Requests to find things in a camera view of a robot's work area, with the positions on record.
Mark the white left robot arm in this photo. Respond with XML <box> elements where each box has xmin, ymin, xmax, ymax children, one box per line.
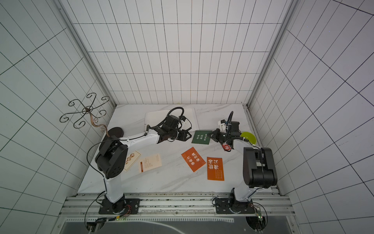
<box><xmin>95</xmin><ymin>115</ymin><xmax>192</xmax><ymax>204</ymax></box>

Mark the cream patterned photo card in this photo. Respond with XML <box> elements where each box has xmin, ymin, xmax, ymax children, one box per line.
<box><xmin>124</xmin><ymin>151</ymin><xmax>141</xmax><ymax>171</ymax></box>

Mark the white photo album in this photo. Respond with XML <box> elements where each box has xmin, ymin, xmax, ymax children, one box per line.
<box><xmin>144</xmin><ymin>108</ymin><xmax>200</xmax><ymax>133</ymax></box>

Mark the green photo card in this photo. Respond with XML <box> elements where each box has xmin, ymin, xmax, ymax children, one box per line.
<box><xmin>192</xmin><ymin>130</ymin><xmax>211</xmax><ymax>145</ymax></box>

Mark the orange upright photo card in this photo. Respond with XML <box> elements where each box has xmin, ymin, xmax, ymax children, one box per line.
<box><xmin>207</xmin><ymin>157</ymin><xmax>225</xmax><ymax>181</ymax></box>

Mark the orange tilted photo card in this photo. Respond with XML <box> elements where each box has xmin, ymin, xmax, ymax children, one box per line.
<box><xmin>181</xmin><ymin>147</ymin><xmax>206</xmax><ymax>172</ymax></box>

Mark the red photo card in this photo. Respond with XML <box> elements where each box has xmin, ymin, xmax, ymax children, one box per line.
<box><xmin>222</xmin><ymin>143</ymin><xmax>232</xmax><ymax>152</ymax></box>

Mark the lime green plastic bowl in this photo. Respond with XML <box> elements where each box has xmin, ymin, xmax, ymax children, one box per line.
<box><xmin>240</xmin><ymin>132</ymin><xmax>257</xmax><ymax>145</ymax></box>

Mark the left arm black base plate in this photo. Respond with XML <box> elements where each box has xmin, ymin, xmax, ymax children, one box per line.
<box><xmin>98</xmin><ymin>198</ymin><xmax>140</xmax><ymax>215</ymax></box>

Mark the copper wire jewelry stand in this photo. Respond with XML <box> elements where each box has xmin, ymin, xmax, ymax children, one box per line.
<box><xmin>59</xmin><ymin>92</ymin><xmax>124</xmax><ymax>138</ymax></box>

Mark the aluminium mounting rail frame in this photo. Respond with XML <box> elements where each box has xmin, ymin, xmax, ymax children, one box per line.
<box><xmin>52</xmin><ymin>191</ymin><xmax>300</xmax><ymax>234</ymax></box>

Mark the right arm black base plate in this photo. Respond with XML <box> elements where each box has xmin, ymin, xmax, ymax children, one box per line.
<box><xmin>212</xmin><ymin>198</ymin><xmax>255</xmax><ymax>215</ymax></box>

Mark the cream text photo card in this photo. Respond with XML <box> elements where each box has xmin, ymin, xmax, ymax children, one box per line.
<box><xmin>139</xmin><ymin>154</ymin><xmax>162</xmax><ymax>173</ymax></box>

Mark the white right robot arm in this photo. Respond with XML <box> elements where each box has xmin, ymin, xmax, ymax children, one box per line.
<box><xmin>208</xmin><ymin>129</ymin><xmax>278</xmax><ymax>202</ymax></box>

